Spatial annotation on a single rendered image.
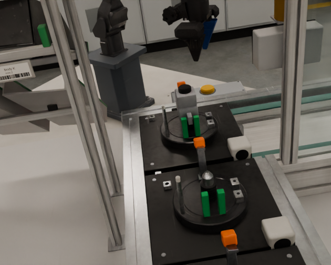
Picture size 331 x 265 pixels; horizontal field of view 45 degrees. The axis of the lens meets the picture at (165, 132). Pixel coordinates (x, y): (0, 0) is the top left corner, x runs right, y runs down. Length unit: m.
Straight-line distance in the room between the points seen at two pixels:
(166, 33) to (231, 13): 0.66
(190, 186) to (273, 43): 0.31
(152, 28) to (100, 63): 2.78
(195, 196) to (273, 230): 0.16
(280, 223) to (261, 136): 0.38
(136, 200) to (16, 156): 0.53
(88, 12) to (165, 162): 3.14
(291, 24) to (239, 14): 3.38
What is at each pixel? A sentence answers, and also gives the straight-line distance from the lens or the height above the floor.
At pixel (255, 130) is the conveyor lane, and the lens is 1.07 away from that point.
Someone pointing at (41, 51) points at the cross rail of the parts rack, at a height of 1.30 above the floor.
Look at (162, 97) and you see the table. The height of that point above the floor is 0.86.
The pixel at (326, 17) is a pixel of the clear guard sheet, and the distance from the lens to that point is 0.78.
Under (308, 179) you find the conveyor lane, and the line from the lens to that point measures 0.94.
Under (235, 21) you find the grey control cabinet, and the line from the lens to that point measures 4.12.
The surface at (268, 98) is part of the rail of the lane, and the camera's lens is 1.15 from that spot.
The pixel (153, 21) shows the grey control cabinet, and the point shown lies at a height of 0.32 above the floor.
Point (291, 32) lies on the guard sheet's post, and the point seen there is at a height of 1.25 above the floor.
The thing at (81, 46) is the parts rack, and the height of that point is 1.24.
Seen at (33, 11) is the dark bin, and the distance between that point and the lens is 0.70.
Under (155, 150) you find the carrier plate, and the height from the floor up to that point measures 0.97.
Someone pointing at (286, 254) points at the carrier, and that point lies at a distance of 0.71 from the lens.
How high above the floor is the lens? 1.51
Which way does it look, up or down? 33 degrees down
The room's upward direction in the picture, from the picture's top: 9 degrees counter-clockwise
